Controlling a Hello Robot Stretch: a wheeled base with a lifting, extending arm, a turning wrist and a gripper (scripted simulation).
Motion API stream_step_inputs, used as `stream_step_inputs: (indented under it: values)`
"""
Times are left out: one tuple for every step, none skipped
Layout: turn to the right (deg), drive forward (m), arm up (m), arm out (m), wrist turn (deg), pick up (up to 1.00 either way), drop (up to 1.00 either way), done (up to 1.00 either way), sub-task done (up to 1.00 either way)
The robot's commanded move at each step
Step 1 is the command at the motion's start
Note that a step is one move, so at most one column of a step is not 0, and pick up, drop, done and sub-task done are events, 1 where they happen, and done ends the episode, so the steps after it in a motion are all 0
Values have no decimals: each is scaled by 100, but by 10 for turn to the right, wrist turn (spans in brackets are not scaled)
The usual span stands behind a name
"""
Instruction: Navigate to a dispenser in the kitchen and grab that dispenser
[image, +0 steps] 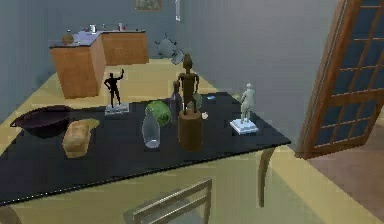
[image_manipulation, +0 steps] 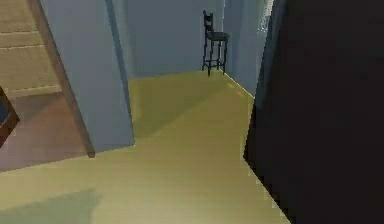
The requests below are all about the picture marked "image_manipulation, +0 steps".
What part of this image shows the black bar stool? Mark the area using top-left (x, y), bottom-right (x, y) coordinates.
top-left (201, 9), bottom-right (231, 78)

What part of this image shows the large black cabinet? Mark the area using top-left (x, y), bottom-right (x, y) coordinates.
top-left (243, 0), bottom-right (384, 224)

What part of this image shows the dark brown wooden furniture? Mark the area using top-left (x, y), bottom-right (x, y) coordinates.
top-left (0, 85), bottom-right (21, 149)

